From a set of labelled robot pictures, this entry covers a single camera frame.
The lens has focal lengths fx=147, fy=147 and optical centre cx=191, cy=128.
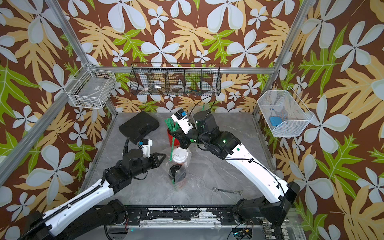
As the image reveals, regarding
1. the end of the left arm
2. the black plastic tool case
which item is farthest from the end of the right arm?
the black plastic tool case

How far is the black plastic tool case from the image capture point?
3.46ft

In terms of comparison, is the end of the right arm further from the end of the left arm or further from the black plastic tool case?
the black plastic tool case
